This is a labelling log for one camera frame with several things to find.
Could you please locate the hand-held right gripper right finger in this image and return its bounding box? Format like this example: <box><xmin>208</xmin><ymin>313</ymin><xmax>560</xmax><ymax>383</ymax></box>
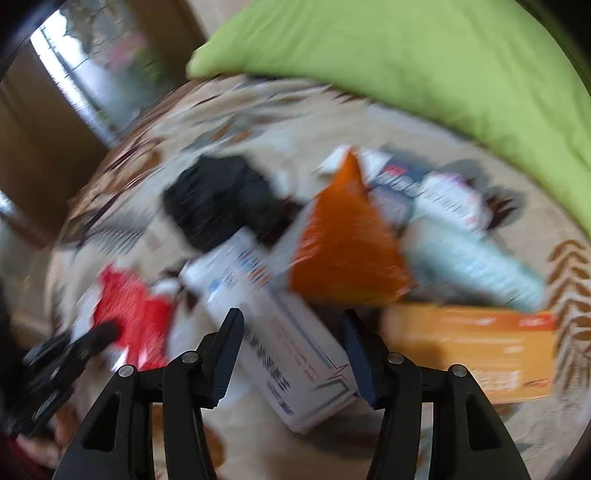
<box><xmin>340</xmin><ymin>309</ymin><xmax>532</xmax><ymax>480</ymax></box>

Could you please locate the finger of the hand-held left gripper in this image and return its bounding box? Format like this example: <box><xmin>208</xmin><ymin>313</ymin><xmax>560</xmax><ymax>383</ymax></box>
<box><xmin>21</xmin><ymin>320</ymin><xmax>122</xmax><ymax>370</ymax></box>

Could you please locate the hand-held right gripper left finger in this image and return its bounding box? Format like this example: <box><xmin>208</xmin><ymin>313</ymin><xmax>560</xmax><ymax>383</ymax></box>
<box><xmin>52</xmin><ymin>307</ymin><xmax>245</xmax><ymax>480</ymax></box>

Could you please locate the white medicine box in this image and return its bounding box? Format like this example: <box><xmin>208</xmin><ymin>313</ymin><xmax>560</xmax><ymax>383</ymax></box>
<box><xmin>178</xmin><ymin>228</ymin><xmax>361</xmax><ymax>435</ymax></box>

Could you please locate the red snack packet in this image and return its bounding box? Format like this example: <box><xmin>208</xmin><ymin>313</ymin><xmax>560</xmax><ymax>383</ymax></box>
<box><xmin>71</xmin><ymin>265</ymin><xmax>178</xmax><ymax>370</ymax></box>

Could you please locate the orange packet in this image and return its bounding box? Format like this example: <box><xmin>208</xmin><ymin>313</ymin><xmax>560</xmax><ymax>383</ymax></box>
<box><xmin>270</xmin><ymin>144</ymin><xmax>416</xmax><ymax>305</ymax></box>

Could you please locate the orange cardboard box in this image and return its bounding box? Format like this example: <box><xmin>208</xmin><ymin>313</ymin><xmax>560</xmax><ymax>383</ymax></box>
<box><xmin>381</xmin><ymin>302</ymin><xmax>559</xmax><ymax>403</ymax></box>

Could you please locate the pale blue tissue packet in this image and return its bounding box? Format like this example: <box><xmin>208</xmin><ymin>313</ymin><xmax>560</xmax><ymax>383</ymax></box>
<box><xmin>402</xmin><ymin>217</ymin><xmax>548</xmax><ymax>312</ymax></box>

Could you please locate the black plastic bag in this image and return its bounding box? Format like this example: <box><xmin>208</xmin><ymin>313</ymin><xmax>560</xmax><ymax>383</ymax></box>
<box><xmin>161</xmin><ymin>154</ymin><xmax>296</xmax><ymax>252</ymax></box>

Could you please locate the white and blue small box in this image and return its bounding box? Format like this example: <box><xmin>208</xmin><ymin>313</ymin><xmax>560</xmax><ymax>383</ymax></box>
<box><xmin>369</xmin><ymin>159</ymin><xmax>430</xmax><ymax>227</ymax></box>

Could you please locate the white and pink packet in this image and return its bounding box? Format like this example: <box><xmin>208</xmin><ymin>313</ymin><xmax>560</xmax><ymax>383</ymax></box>
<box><xmin>416</xmin><ymin>173</ymin><xmax>492</xmax><ymax>234</ymax></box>

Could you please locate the stained glass door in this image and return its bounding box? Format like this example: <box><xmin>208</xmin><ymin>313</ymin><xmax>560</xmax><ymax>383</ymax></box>
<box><xmin>0</xmin><ymin>0</ymin><xmax>208</xmax><ymax>232</ymax></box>

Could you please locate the green quilt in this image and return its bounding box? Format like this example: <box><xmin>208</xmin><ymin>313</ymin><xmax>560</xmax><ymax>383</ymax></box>
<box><xmin>185</xmin><ymin>0</ymin><xmax>591</xmax><ymax>222</ymax></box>

